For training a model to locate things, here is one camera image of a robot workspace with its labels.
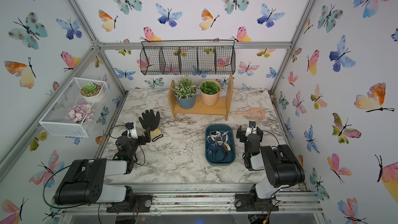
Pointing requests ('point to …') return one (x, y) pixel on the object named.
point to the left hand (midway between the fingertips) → (143, 126)
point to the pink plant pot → (208, 101)
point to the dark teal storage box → (219, 145)
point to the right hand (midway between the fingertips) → (251, 125)
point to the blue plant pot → (186, 103)
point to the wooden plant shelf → (204, 105)
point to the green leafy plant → (185, 88)
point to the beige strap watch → (227, 146)
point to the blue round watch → (212, 147)
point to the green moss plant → (210, 89)
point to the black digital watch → (219, 154)
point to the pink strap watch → (226, 136)
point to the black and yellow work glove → (151, 121)
